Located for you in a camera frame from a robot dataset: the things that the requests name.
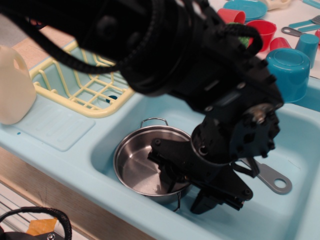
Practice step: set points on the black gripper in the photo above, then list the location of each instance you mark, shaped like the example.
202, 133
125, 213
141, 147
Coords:
180, 168

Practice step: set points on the stainless steel pot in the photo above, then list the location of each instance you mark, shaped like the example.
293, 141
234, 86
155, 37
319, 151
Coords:
143, 176

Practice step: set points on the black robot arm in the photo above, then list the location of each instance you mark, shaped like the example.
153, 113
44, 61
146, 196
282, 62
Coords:
184, 49

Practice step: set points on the light blue toy sink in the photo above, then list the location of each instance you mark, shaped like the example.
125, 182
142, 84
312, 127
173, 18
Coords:
78, 152

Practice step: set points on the yellow dish drying rack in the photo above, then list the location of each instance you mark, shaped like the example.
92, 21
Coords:
91, 95

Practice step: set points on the grey toy fork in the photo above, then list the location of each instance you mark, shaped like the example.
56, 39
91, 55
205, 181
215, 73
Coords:
274, 180

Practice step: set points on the orange tape piece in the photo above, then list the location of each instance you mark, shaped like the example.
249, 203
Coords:
41, 226

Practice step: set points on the green bitter melon toy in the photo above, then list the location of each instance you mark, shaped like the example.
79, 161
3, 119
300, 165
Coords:
245, 40

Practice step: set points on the large blue plastic mug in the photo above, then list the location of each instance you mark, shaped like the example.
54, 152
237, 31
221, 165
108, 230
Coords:
291, 68

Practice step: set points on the small red plastic cup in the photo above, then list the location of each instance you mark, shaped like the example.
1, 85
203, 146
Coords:
279, 43

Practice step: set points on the red plastic cup lying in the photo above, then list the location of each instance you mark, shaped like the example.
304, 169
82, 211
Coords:
232, 16

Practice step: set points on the red plastic cup upright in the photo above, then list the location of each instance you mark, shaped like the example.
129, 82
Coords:
266, 30

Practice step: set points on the small blue plastic cup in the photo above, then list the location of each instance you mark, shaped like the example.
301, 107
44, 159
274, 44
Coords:
308, 44

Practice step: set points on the cream plastic jug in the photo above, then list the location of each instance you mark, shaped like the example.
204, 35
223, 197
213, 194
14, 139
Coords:
17, 92

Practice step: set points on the blue plastic plate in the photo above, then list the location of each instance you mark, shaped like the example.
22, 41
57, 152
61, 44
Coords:
253, 9

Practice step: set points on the cream toy item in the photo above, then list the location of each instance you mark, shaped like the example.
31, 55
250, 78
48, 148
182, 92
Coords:
277, 4

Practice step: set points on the blue toy spatula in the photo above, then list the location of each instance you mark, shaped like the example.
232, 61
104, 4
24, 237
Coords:
308, 25

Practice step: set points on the grey toy utensil handle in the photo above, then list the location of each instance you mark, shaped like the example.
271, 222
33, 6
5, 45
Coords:
291, 31

